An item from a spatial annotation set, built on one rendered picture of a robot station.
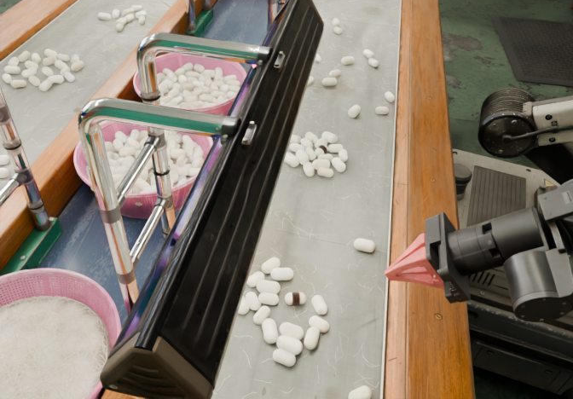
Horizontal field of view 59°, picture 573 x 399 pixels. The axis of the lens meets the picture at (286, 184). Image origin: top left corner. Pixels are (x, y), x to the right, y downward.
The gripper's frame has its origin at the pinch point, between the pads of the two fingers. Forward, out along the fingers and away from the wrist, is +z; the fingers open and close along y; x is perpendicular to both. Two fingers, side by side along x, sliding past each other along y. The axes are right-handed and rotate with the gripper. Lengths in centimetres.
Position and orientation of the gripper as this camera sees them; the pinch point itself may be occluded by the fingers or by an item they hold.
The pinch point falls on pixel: (391, 274)
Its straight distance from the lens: 71.4
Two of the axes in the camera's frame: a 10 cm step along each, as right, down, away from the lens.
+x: 5.8, 6.8, 4.5
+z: -7.9, 3.6, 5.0
